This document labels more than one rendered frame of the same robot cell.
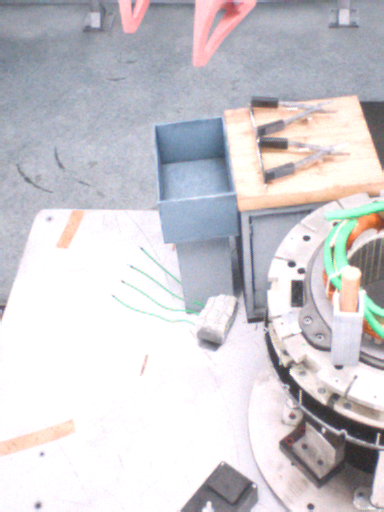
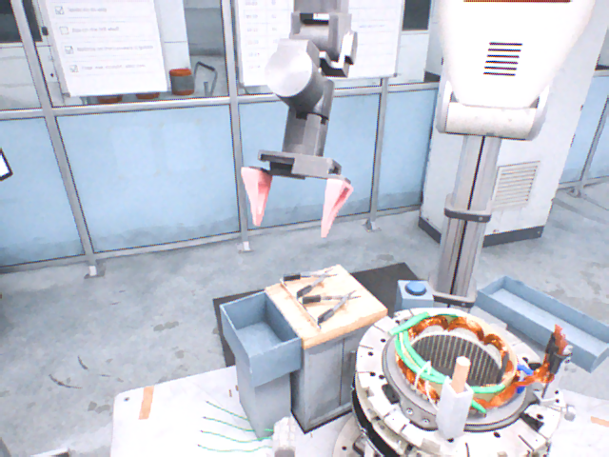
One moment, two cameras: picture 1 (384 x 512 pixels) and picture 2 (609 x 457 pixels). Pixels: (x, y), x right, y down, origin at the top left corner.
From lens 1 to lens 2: 0.37 m
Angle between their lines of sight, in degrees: 30
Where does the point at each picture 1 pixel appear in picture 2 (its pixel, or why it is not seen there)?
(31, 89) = (52, 321)
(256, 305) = (309, 418)
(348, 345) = (460, 420)
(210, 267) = (277, 399)
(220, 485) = not seen: outside the picture
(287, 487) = not seen: outside the picture
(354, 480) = not seen: outside the picture
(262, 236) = (315, 365)
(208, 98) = (179, 303)
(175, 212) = (261, 361)
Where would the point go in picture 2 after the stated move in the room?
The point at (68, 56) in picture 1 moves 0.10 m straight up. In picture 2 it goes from (76, 295) to (72, 282)
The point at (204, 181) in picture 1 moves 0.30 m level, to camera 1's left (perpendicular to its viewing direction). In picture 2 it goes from (260, 338) to (115, 395)
